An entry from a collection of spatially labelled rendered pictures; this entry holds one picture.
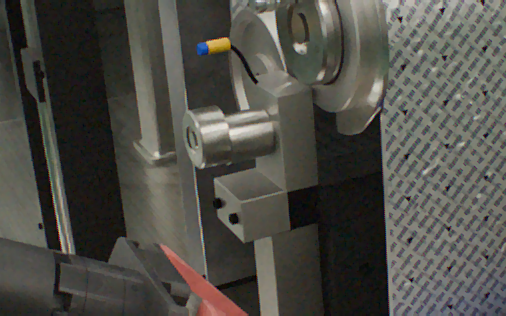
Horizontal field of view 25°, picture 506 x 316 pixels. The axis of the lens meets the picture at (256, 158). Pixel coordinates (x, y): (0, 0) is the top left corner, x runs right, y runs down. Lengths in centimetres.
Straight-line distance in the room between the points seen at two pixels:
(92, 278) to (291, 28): 22
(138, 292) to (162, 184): 76
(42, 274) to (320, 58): 22
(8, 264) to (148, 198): 76
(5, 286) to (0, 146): 101
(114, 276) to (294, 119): 18
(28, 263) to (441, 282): 28
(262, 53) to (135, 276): 26
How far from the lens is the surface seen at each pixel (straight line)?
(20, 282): 62
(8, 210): 140
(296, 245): 79
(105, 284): 64
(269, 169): 78
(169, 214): 132
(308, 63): 72
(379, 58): 67
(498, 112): 74
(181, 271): 71
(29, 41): 106
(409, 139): 71
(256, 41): 86
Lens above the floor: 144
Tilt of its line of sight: 22 degrees down
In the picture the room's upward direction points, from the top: 5 degrees counter-clockwise
